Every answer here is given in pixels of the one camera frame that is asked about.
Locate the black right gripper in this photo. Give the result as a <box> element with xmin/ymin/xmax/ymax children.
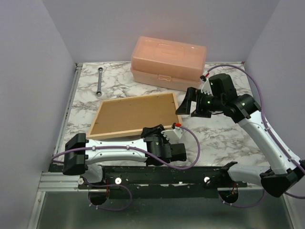
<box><xmin>175</xmin><ymin>86</ymin><xmax>224</xmax><ymax>118</ymax></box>

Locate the brown frame backing board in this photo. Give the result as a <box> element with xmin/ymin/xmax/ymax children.
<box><xmin>90</xmin><ymin>94</ymin><xmax>181</xmax><ymax>135</ymax></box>

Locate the translucent orange plastic box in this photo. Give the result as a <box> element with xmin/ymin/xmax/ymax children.
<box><xmin>131</xmin><ymin>36</ymin><xmax>207</xmax><ymax>91</ymax></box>

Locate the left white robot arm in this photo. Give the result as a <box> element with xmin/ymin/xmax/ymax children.
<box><xmin>63</xmin><ymin>125</ymin><xmax>186</xmax><ymax>188</ymax></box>

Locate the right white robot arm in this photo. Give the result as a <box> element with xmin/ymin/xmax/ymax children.
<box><xmin>176</xmin><ymin>73</ymin><xmax>305</xmax><ymax>198</ymax></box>

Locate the silver ratchet wrench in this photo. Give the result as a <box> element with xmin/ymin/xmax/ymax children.
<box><xmin>96</xmin><ymin>67</ymin><xmax>103</xmax><ymax>96</ymax></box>

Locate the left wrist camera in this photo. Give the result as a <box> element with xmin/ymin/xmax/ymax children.
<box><xmin>161</xmin><ymin>123</ymin><xmax>183</xmax><ymax>141</ymax></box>

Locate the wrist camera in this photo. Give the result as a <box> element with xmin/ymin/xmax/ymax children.
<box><xmin>200</xmin><ymin>71</ymin><xmax>213</xmax><ymax>95</ymax></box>
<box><xmin>161</xmin><ymin>123</ymin><xmax>183</xmax><ymax>141</ymax></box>

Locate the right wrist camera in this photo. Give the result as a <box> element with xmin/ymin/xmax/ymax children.
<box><xmin>200</xmin><ymin>71</ymin><xmax>213</xmax><ymax>95</ymax></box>

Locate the black table edge rail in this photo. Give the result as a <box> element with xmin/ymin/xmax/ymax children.
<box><xmin>78</xmin><ymin>166</ymin><xmax>247</xmax><ymax>204</ymax></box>

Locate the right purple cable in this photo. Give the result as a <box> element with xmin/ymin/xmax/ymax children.
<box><xmin>206</xmin><ymin>64</ymin><xmax>305</xmax><ymax>208</ymax></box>

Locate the aluminium side rail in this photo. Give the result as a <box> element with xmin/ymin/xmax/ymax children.
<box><xmin>53</xmin><ymin>63</ymin><xmax>83</xmax><ymax>156</ymax></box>

